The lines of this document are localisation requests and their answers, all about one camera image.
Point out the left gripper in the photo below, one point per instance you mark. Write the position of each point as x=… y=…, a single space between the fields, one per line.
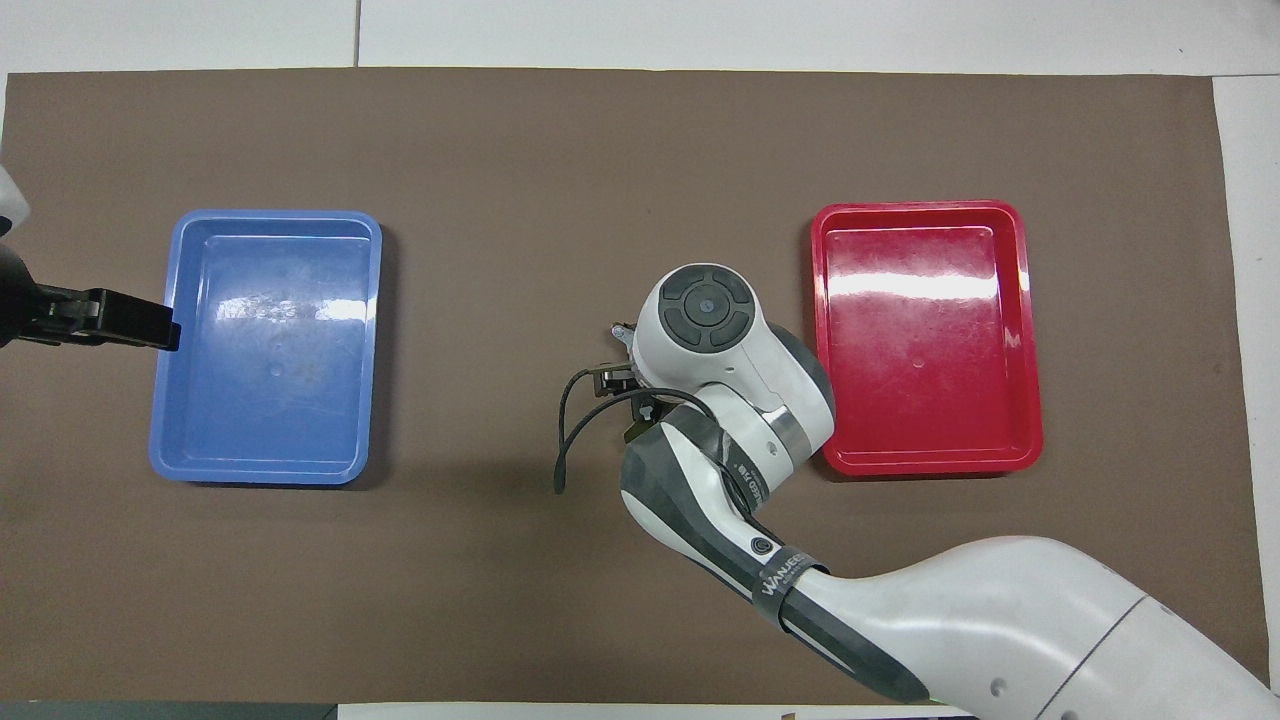
x=14 y=300

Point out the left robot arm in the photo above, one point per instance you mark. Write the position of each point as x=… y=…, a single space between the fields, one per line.
x=8 y=200

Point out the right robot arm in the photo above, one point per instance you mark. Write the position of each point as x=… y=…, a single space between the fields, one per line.
x=960 y=620

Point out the blue plastic tray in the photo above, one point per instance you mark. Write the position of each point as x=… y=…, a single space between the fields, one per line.
x=265 y=350

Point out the red plastic tray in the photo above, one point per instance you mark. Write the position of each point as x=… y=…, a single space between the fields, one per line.
x=925 y=340

